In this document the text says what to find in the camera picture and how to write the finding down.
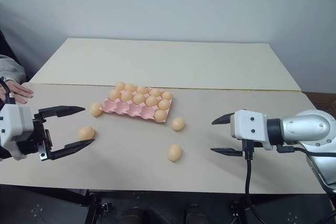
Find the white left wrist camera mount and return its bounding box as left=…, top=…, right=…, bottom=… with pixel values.
left=0, top=103, right=35, bottom=161

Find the black table frame leg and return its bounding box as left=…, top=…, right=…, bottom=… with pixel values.
left=229, top=199, right=254, bottom=224
left=61, top=187, right=118, bottom=224

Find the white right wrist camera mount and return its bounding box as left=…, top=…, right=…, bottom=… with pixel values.
left=230, top=109, right=274, bottom=152

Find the pink egg tray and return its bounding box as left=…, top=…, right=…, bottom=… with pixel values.
left=100, top=86, right=174, bottom=124

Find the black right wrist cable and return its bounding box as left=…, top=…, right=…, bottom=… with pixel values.
left=276, top=144, right=336, bottom=157
left=243, top=157, right=266, bottom=224

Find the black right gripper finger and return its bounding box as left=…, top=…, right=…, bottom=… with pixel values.
left=211, top=112, right=236, bottom=126
left=210, top=147, right=245, bottom=157

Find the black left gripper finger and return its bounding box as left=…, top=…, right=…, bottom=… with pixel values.
left=38, top=105, right=87, bottom=123
left=48, top=138, right=96, bottom=161

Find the person's bare hand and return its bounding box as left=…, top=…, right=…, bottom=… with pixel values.
left=0, top=80, right=35, bottom=104

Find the cream rectangular table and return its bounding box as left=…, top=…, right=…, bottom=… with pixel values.
left=28, top=37, right=303, bottom=93

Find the dark brown rounded shape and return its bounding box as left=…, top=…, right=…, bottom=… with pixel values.
left=184, top=204, right=208, bottom=224
left=117, top=206, right=148, bottom=224

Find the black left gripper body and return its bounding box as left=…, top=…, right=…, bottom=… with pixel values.
left=16, top=113, right=54, bottom=162

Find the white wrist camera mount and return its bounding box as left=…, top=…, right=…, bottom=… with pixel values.
left=230, top=109, right=274, bottom=152
left=0, top=103, right=35, bottom=161

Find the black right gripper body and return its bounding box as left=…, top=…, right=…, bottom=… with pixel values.
left=241, top=138, right=264, bottom=160

